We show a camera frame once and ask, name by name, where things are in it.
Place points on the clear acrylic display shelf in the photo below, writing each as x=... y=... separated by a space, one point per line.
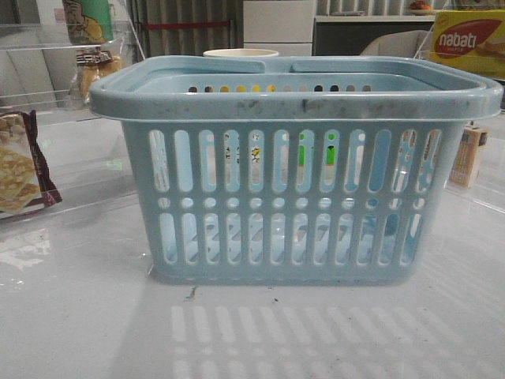
x=38 y=61

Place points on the green cartoon drink bottle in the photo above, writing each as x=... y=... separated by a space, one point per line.
x=88 y=21

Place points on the brown cracker snack packet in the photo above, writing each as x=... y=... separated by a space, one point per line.
x=26 y=185

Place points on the bread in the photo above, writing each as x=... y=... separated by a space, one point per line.
x=92 y=65

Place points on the fruit plate on counter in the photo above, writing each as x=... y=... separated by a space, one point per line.
x=420 y=8

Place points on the yellow nabati wafer box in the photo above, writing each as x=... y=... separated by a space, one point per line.
x=470 y=40

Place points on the light blue plastic basket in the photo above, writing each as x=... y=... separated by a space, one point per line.
x=291 y=169

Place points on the grey armchair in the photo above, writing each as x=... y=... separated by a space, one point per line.
x=401 y=44

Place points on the clear acrylic right shelf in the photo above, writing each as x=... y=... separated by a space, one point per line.
x=488 y=189

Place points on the small beige snack box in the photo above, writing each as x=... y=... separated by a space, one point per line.
x=467 y=162

